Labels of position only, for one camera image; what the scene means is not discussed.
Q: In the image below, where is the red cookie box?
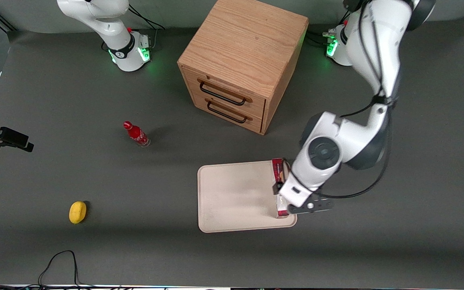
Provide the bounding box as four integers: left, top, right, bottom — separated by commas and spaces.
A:
272, 158, 291, 218

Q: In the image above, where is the cream plastic tray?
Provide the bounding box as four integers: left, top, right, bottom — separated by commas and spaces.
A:
197, 160, 298, 233

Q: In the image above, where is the wooden drawer front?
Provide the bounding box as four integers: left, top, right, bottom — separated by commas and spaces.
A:
191, 91, 264, 134
183, 66, 266, 120

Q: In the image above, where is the wooden drawer cabinet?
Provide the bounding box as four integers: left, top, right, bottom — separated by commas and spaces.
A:
177, 0, 309, 135

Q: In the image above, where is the red cola bottle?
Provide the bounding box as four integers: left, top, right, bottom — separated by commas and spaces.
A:
123, 120, 151, 148

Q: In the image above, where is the yellow lemon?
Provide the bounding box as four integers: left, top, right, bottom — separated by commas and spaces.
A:
69, 201, 87, 224

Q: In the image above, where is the black arm-mounted cable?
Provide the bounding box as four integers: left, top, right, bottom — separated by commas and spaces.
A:
284, 0, 398, 199

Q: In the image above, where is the black drawer handle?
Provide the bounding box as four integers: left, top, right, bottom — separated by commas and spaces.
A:
207, 99, 253, 124
198, 79, 253, 106

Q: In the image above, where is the black left arm base cable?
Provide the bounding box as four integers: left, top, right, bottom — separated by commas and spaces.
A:
307, 31, 331, 46

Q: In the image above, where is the black arm base cable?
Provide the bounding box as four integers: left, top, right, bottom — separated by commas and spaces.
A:
307, 31, 331, 46
128, 5, 166, 31

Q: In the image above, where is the black right arm base cable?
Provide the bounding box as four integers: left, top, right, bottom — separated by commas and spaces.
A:
128, 5, 166, 31

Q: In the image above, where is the black looped cable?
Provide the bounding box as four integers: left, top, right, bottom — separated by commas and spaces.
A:
38, 250, 93, 289

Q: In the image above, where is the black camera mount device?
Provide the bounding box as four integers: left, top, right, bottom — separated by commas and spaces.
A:
0, 115, 34, 153

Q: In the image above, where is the black metal frame rail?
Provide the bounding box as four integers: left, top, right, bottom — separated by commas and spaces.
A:
0, 6, 17, 32

